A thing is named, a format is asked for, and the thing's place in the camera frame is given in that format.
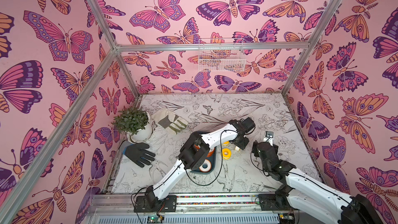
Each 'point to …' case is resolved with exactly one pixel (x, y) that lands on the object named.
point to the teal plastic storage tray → (213, 159)
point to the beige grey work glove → (169, 120)
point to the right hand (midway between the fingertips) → (259, 142)
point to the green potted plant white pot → (136, 123)
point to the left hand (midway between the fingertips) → (242, 143)
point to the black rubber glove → (137, 152)
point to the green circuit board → (154, 219)
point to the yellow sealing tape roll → (225, 143)
